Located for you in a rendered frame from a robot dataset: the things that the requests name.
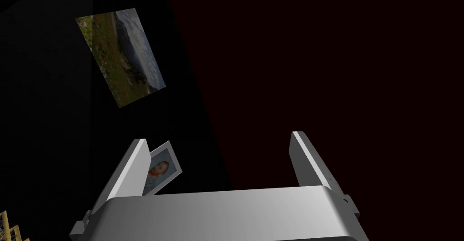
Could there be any landscape picture on wall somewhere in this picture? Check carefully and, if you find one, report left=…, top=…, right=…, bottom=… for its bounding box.
left=75, top=8, right=167, bottom=108

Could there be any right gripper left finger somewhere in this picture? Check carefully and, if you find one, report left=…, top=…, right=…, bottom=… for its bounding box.
left=91, top=138, right=152, bottom=214

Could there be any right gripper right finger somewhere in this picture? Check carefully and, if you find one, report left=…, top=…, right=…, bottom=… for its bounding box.
left=289, top=131, right=344, bottom=196

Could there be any yellow wooden furniture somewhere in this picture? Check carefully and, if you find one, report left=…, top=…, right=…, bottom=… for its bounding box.
left=0, top=210, right=30, bottom=241

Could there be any portrait picture white frame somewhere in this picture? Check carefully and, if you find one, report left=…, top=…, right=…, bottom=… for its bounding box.
left=142, top=140, right=183, bottom=197

